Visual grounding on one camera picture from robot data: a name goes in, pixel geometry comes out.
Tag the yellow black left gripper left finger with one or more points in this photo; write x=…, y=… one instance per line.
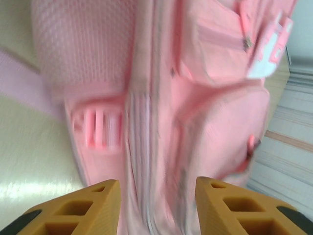
x=73, y=210

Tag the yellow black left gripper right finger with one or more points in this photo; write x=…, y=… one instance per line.
x=244, y=213

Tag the pink school backpack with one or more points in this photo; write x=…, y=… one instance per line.
x=159, y=98

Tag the corrugated plastic side panel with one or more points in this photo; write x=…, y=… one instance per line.
x=288, y=127

